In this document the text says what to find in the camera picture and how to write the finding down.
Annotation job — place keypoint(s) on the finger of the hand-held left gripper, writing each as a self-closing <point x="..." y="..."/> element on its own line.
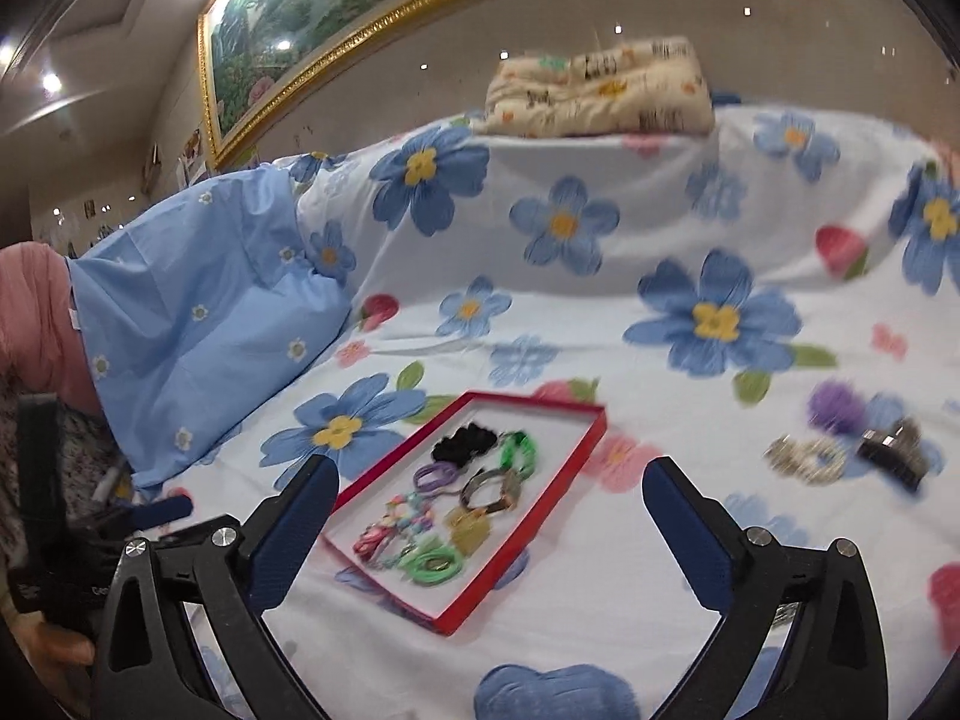
<point x="161" y="510"/>

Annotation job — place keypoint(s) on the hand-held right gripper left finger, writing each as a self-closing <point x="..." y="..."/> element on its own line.
<point x="292" y="532"/>

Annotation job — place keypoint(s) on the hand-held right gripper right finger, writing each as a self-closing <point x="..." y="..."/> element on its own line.
<point x="682" y="532"/>

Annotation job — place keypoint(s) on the red jewelry tray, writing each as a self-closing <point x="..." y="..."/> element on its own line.
<point x="555" y="427"/>

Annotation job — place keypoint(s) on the rose gold wristwatch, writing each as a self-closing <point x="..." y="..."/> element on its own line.
<point x="491" y="491"/>

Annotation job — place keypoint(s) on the person's left hand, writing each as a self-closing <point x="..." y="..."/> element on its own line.
<point x="52" y="649"/>

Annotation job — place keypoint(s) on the speckled patterned cloth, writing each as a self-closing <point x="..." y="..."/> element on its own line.
<point x="82" y="457"/>

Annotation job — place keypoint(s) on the gold scrunchie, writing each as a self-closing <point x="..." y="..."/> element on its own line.
<point x="787" y="459"/>

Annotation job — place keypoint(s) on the light blue pillow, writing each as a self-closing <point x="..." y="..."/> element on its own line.
<point x="195" y="330"/>

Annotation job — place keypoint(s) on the black scrunchie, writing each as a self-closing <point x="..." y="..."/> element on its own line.
<point x="465" y="444"/>

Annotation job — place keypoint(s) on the purple fluffy scrunchie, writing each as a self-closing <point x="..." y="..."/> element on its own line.
<point x="836" y="405"/>

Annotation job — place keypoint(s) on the floral bedsheet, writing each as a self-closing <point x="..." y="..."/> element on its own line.
<point x="637" y="330"/>

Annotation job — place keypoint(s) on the pink cloth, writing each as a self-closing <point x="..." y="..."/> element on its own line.
<point x="37" y="315"/>

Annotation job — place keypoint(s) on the black claw hair clip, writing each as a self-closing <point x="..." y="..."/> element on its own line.
<point x="896" y="454"/>

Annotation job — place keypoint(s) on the ceiling light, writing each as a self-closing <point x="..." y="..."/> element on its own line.
<point x="50" y="81"/>

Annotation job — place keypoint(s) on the folded cream printed quilt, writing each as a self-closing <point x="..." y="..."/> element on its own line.
<point x="600" y="90"/>

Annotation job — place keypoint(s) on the gold framed painting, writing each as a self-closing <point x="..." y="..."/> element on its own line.
<point x="315" y="22"/>

